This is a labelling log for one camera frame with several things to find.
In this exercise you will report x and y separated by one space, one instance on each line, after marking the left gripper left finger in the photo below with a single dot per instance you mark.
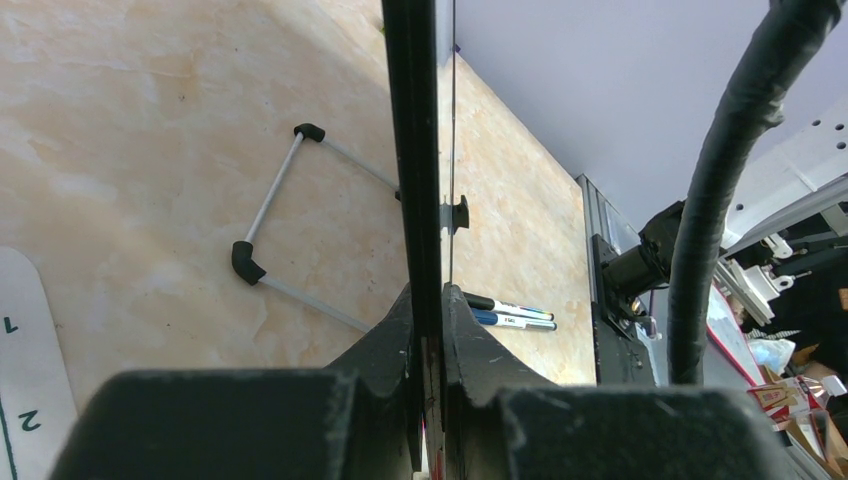
356 418

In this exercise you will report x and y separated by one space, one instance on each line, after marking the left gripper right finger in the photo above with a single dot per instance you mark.
505 421

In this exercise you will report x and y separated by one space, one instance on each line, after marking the whiteboard with black frame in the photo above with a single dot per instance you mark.
420 47

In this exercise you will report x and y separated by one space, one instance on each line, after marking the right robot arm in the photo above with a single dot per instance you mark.
800 177

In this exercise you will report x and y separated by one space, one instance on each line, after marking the blue whiteboard marker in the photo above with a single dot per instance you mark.
489 318

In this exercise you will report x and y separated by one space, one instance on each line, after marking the black whiteboard marker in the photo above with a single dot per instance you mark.
489 304

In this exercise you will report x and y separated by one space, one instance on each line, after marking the whiteboard metal stand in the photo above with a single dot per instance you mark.
311 198

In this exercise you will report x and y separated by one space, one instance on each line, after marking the green white chessboard mat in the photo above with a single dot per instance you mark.
37 405

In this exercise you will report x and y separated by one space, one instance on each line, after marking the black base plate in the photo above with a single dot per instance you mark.
623 354

